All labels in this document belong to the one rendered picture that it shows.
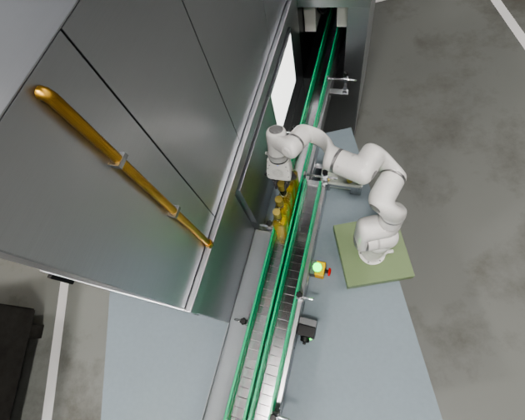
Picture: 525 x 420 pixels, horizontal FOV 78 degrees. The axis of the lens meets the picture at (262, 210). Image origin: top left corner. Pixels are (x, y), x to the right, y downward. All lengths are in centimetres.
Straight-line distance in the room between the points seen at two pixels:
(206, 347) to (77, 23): 145
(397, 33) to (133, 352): 351
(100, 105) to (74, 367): 256
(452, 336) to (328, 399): 114
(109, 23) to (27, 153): 27
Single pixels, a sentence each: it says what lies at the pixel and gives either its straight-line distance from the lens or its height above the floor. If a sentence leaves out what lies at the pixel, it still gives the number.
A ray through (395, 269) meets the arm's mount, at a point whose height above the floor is 81.
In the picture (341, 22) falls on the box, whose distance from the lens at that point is 219.
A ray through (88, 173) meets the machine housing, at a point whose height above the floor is 197.
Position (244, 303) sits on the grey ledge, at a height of 88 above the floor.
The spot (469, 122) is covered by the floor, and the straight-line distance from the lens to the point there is 322.
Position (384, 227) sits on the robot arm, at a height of 124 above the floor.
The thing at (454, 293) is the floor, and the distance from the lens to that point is 258.
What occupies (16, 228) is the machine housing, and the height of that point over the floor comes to 203.
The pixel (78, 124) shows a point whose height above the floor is 205.
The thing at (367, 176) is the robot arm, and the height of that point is 147.
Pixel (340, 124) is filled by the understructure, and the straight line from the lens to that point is 267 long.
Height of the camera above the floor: 240
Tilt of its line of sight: 64 degrees down
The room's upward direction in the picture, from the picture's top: 24 degrees counter-clockwise
